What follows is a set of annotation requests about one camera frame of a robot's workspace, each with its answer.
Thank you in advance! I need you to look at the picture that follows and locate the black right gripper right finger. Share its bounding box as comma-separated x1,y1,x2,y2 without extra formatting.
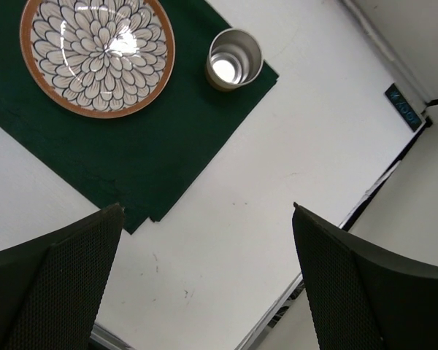
292,204,438,349

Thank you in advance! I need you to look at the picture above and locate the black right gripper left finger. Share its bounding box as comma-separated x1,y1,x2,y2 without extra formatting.
0,204,125,349

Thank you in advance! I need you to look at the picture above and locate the dark green cloth napkin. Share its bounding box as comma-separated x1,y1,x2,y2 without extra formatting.
0,1,277,233

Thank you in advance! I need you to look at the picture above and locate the floral ceramic plate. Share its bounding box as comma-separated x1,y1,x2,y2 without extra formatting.
20,1,175,119

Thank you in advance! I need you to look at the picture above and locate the metal cup with cork band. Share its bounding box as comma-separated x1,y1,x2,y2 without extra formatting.
205,28,264,91

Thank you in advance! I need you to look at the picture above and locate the blue label sticker right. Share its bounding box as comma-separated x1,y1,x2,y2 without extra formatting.
384,83,423,133

